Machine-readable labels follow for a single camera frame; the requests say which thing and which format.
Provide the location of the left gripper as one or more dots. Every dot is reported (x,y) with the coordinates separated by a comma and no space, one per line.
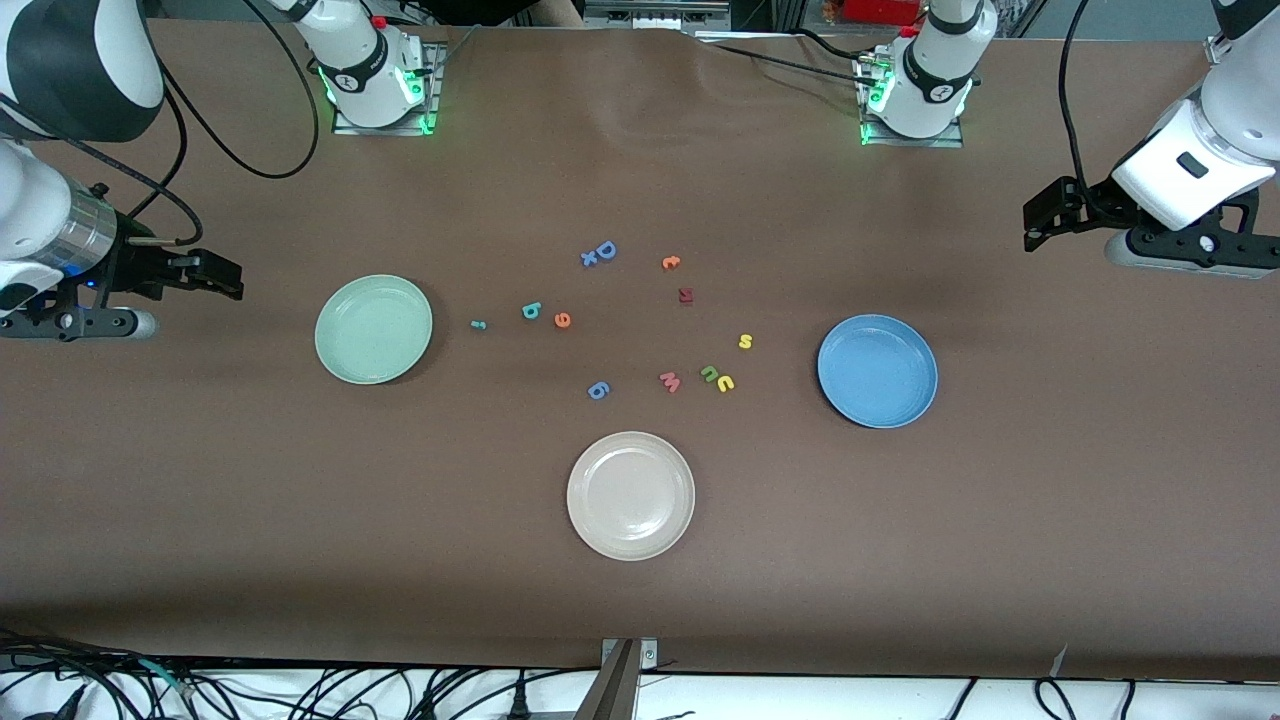
(1088,202)

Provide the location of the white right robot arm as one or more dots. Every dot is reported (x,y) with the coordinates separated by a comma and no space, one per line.
(60,60)

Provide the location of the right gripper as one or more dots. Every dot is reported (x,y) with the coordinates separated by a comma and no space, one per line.
(137,266)

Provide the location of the brown paper table cover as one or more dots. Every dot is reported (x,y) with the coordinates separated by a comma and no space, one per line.
(300,500)

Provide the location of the white paper scrap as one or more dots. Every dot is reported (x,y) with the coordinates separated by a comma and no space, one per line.
(1060,662)

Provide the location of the blue foam letter D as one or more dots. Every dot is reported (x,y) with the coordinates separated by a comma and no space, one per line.
(598,249)

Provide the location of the blue plate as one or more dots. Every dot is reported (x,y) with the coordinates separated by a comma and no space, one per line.
(878,371)

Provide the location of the black power plug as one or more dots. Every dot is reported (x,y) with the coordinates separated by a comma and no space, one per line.
(519,705)

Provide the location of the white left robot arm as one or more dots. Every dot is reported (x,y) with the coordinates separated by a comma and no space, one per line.
(935,80)

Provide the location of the metal table bracket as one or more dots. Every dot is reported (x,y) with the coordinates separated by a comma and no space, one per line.
(625,660)

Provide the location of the blue foam number 6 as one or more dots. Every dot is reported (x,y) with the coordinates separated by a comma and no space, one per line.
(598,392)

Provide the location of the red box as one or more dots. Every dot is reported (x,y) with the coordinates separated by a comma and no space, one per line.
(880,10)

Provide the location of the pale green plate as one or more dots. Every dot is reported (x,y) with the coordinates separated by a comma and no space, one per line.
(373,330)

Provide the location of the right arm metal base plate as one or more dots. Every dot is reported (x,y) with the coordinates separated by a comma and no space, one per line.
(438,100)

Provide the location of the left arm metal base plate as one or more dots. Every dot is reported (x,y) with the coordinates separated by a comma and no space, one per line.
(950,141)

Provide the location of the beige plate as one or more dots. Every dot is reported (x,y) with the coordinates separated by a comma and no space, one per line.
(630,496)

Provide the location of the pink foam letter w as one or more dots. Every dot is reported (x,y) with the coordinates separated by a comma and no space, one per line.
(670,381)

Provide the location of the grey metal equipment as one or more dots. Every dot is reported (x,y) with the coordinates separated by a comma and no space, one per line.
(670,15)

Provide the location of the aluminium frame rail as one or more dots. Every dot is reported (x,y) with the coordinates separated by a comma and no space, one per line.
(1216,48)

